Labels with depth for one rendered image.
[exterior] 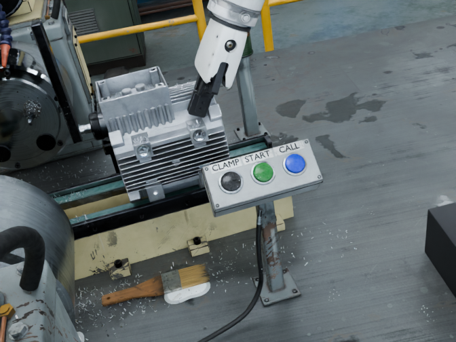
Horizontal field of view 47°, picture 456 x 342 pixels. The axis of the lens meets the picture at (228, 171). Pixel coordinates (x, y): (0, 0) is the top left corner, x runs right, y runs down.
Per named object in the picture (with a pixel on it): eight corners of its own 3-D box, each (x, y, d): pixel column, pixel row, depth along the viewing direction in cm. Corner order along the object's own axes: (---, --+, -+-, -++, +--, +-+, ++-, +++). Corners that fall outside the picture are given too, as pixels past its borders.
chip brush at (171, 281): (102, 313, 95) (101, 309, 94) (102, 293, 99) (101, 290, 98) (211, 281, 97) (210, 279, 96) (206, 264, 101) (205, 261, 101)
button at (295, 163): (287, 178, 78) (289, 174, 76) (281, 159, 79) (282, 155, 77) (306, 172, 78) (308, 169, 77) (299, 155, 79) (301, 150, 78)
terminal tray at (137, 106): (110, 140, 91) (98, 104, 87) (106, 115, 100) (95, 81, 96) (176, 122, 93) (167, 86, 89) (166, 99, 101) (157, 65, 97)
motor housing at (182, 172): (135, 220, 96) (106, 133, 86) (124, 169, 112) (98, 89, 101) (237, 191, 99) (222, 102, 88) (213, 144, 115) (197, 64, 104)
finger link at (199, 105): (220, 89, 87) (207, 124, 90) (216, 82, 90) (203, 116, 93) (203, 84, 86) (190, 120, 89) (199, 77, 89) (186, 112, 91)
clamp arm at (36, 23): (70, 144, 109) (26, 26, 94) (70, 138, 111) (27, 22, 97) (87, 140, 109) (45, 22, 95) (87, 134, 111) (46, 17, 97)
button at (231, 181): (223, 195, 77) (224, 192, 75) (218, 177, 78) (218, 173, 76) (243, 190, 77) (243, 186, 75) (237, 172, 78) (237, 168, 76)
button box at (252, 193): (214, 218, 80) (214, 210, 75) (201, 176, 82) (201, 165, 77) (317, 188, 82) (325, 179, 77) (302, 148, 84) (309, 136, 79)
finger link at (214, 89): (224, 89, 83) (211, 100, 88) (229, 45, 85) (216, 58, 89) (218, 87, 82) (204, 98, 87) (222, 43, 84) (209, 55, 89)
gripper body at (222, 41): (261, 30, 82) (236, 94, 86) (243, 13, 90) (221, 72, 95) (218, 15, 79) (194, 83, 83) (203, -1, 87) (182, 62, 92)
